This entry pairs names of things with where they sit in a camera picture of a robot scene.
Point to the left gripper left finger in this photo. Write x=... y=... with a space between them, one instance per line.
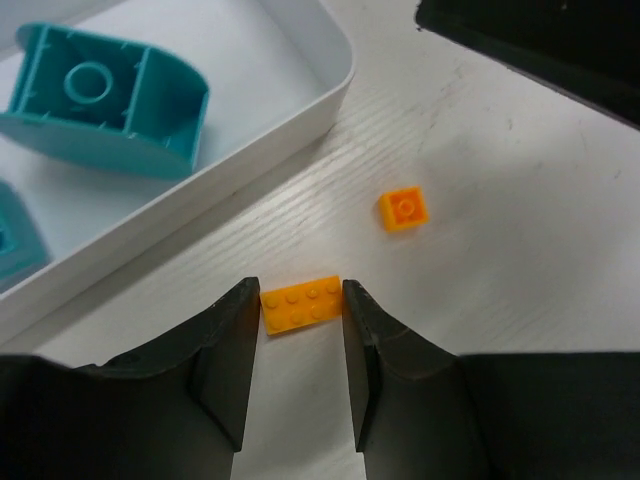
x=172 y=408

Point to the orange lego plate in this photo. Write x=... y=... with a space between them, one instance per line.
x=301 y=305

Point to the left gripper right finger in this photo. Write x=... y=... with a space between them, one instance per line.
x=420 y=412

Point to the small orange square lego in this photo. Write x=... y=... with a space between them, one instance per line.
x=403 y=209

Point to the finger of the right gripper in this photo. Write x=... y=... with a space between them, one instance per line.
x=585 y=50

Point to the teal sloped lego brick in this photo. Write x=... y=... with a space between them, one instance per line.
x=107 y=103

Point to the white compartment tray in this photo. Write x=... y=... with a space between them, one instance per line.
x=277 y=73

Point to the small teal lego brick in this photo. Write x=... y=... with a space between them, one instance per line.
x=23 y=251

